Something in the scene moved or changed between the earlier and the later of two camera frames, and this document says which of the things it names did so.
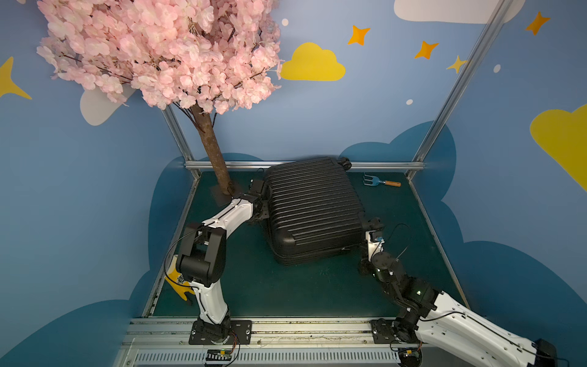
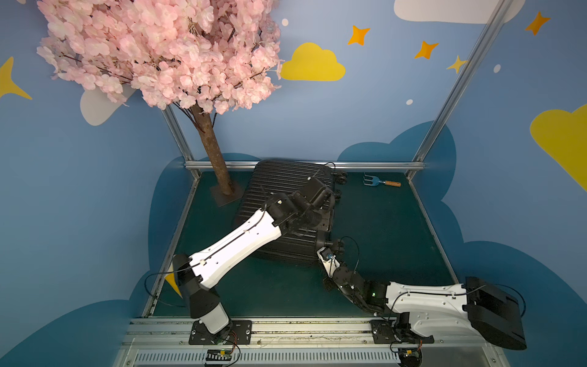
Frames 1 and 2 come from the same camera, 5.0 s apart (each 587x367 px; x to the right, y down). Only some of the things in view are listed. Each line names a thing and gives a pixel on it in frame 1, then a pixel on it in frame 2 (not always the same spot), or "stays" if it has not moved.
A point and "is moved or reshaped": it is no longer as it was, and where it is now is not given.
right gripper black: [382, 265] → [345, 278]
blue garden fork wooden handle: [374, 181] stays
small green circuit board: [218, 355] stays
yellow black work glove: [181, 287] stays
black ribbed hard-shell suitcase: [312, 209] is moved or reshaped
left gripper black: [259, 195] → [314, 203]
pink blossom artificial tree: [213, 56] stays
